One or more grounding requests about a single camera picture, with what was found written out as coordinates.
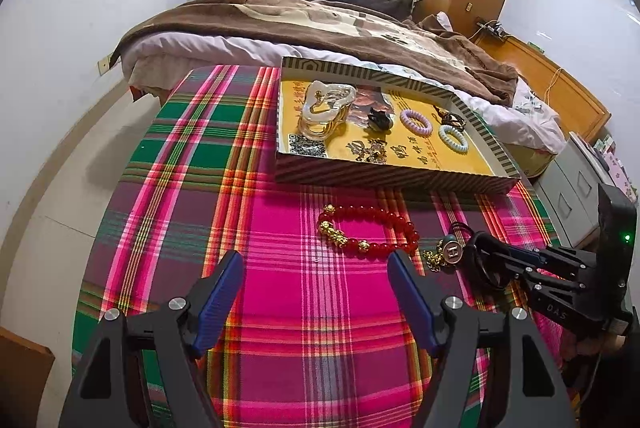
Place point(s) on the pink green plaid tablecloth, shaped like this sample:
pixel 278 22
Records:
pixel 300 308

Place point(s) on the striped cardboard box tray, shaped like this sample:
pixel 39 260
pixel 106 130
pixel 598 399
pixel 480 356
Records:
pixel 400 178

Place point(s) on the small black hair clip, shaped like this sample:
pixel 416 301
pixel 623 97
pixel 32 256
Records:
pixel 380 120

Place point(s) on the brown patterned blanket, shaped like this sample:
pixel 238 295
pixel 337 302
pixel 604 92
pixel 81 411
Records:
pixel 275 17

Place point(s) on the cream hair claw clip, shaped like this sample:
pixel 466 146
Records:
pixel 325 90

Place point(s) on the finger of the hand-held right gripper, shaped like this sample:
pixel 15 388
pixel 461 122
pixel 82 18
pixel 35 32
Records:
pixel 522 254
pixel 555 279

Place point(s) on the wooden headboard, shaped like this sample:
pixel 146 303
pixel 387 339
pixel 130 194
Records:
pixel 560 77

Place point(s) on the white bed sheet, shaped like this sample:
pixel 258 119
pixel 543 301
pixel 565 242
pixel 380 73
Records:
pixel 210 50

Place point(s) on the wall socket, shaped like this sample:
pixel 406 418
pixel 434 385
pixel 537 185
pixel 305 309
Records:
pixel 104 65

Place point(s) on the colourful boxes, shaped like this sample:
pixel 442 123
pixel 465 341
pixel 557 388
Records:
pixel 610 157

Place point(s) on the brown wooden board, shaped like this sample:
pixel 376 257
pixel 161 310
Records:
pixel 22 383

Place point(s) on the power strip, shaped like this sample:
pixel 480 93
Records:
pixel 492 29

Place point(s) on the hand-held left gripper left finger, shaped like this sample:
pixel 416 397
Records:
pixel 220 293

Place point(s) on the grey drawer cabinet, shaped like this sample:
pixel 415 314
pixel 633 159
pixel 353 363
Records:
pixel 570 188

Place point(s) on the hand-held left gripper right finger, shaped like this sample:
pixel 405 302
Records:
pixel 410 298

